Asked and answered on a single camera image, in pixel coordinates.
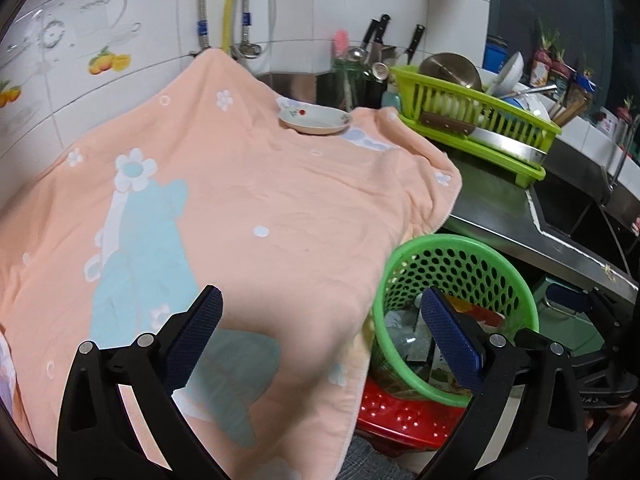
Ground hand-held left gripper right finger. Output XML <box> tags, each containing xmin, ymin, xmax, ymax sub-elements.
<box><xmin>420</xmin><ymin>286</ymin><xmax>588</xmax><ymax>480</ymax></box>

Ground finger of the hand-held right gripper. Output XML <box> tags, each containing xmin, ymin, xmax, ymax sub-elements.
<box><xmin>546</xmin><ymin>283</ymin><xmax>640</xmax><ymax>346</ymax></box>
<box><xmin>515</xmin><ymin>329</ymin><xmax>632</xmax><ymax>382</ymax></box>

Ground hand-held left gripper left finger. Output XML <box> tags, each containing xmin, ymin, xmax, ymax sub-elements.
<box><xmin>56</xmin><ymin>285</ymin><xmax>224</xmax><ymax>480</ymax></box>

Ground green perforated plastic basket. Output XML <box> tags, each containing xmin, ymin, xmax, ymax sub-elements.
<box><xmin>370</xmin><ymin>234</ymin><xmax>541</xmax><ymax>408</ymax></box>

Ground steel sink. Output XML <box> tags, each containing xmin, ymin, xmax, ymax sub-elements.
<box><xmin>530</xmin><ymin>160</ymin><xmax>640</xmax><ymax>261</ymax></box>

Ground red plastic stool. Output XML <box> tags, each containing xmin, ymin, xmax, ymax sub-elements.
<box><xmin>357</xmin><ymin>377</ymin><xmax>473</xmax><ymax>448</ymax></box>

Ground person's plaid trousers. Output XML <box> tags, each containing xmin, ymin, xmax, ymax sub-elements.
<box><xmin>345</xmin><ymin>435</ymin><xmax>416</xmax><ymax>480</ymax></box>

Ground steel faucet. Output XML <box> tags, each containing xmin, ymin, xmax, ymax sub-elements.
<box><xmin>602</xmin><ymin>112</ymin><xmax>640</xmax><ymax>196</ymax></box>

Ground peach flower print blanket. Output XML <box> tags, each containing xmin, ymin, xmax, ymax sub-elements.
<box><xmin>0</xmin><ymin>49</ymin><xmax>463</xmax><ymax>480</ymax></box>

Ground green plastic dish rack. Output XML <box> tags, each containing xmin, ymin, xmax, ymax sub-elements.
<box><xmin>389</xmin><ymin>65</ymin><xmax>563</xmax><ymax>190</ymax></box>

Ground bundle of chopsticks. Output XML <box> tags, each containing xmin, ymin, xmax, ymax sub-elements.
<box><xmin>550</xmin><ymin>97</ymin><xmax>588</xmax><ymax>128</ymax></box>

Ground white lilac cloth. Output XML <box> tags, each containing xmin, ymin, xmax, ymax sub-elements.
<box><xmin>0</xmin><ymin>327</ymin><xmax>18</xmax><ymax>411</ymax></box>

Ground white ceramic bowl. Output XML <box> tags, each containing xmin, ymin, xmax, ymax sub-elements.
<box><xmin>485</xmin><ymin>51</ymin><xmax>525</xmax><ymax>96</ymax></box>

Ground white flower print plate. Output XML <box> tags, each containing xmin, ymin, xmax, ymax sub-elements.
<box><xmin>278</xmin><ymin>105</ymin><xmax>353</xmax><ymax>136</ymax></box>

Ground blue plastic container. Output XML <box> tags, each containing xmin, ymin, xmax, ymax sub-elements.
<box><xmin>483</xmin><ymin>35</ymin><xmax>508</xmax><ymax>76</ymax></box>

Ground steel bowl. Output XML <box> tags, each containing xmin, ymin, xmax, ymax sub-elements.
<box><xmin>417</xmin><ymin>52</ymin><xmax>483</xmax><ymax>93</ymax></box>

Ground green utensil holder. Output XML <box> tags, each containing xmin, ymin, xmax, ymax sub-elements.
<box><xmin>331</xmin><ymin>57</ymin><xmax>371</xmax><ymax>111</ymax></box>

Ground long steel utensil handle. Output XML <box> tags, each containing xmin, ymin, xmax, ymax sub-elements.
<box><xmin>497</xmin><ymin>85</ymin><xmax>558</xmax><ymax>101</ymax></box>

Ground cleaver with wooden handle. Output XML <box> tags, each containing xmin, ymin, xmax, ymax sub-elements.
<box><xmin>420</xmin><ymin>111</ymin><xmax>546</xmax><ymax>168</ymax></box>

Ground yellow hose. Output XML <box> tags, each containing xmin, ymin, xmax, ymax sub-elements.
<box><xmin>222</xmin><ymin>0</ymin><xmax>246</xmax><ymax>56</ymax></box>

